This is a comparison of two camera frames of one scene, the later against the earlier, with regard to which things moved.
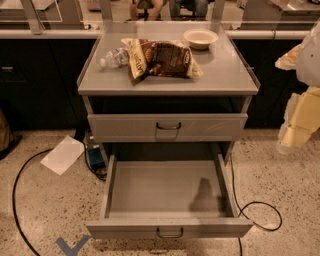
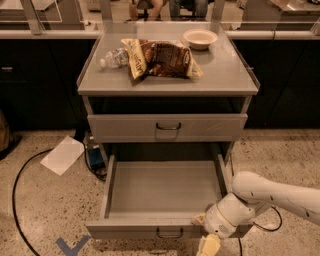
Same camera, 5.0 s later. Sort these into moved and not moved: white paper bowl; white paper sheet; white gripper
Moved: white gripper
Not moved: white paper bowl; white paper sheet
